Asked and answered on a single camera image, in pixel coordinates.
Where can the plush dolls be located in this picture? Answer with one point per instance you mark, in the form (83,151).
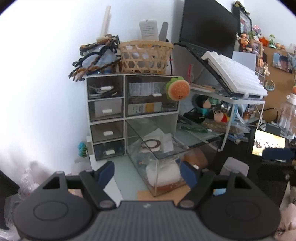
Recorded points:
(212,110)

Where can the group of small figurines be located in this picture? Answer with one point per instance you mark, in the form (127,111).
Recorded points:
(248,39)

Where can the black laptop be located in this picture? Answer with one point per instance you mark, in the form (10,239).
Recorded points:
(208,25)

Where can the white keyboard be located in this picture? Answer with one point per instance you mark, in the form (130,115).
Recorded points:
(235,73)

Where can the white box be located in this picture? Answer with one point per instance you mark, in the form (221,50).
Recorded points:
(233,166)

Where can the portrait photo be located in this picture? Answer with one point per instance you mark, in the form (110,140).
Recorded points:
(283,62)

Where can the cardboard piece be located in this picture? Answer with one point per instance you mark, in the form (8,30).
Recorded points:
(171,193)

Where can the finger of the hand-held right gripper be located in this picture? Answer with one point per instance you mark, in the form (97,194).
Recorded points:
(277,154)

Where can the white desk shelf stand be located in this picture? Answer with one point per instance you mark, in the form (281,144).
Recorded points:
(231,99)

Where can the clear plastic bag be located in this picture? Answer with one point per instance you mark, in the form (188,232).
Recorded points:
(23,187)

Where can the white stick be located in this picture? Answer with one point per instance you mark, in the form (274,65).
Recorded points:
(105,20)

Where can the white drawer cabinet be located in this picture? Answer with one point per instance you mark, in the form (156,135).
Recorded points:
(106,109)

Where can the small smoky drawer with white box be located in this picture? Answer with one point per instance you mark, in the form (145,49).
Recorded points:
(106,109)

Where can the black object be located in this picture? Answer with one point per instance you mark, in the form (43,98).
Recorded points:
(8,199)

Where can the brown round object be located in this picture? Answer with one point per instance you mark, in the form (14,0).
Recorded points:
(196,158)

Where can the large smoky drawer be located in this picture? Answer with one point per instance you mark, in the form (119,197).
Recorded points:
(150,96)

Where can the pink cloth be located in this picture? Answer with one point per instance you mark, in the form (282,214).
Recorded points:
(288,220)

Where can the grey flat file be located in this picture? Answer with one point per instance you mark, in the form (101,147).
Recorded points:
(163,31)

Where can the white plastic device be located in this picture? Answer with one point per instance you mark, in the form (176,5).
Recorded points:
(149,30)

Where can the pile of hair clips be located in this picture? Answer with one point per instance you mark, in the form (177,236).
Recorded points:
(97,56)

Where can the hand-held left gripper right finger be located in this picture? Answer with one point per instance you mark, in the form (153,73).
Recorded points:
(188,175)

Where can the teal hair clip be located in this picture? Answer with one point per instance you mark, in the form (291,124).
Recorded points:
(81,149)

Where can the clear acrylic drawer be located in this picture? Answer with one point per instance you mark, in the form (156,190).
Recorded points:
(161,148)

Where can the white paper card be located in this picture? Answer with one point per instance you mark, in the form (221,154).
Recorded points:
(165,142)

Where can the black pouch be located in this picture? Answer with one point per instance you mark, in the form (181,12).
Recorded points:
(194,115)

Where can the phone with lit screen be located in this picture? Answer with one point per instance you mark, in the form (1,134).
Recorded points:
(269,143)

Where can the black picture frame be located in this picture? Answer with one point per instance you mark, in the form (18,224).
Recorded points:
(244,19)

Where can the small smoky drawer with blue items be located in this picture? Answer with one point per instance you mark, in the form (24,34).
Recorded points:
(108,150)

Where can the woven bamboo basket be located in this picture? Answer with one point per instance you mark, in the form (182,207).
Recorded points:
(144,58)

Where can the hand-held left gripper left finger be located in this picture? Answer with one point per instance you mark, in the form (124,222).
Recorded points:
(106,172)

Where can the clear water bottle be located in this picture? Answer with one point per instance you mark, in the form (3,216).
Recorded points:
(288,115)

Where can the small empty smoky drawer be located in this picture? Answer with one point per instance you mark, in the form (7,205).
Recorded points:
(106,131)

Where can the cork board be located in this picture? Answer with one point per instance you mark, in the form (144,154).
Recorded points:
(279,90)

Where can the burger plush toy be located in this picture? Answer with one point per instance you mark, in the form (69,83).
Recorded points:
(178,89)

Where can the white round pouch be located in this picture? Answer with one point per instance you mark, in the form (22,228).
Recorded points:
(164,173)

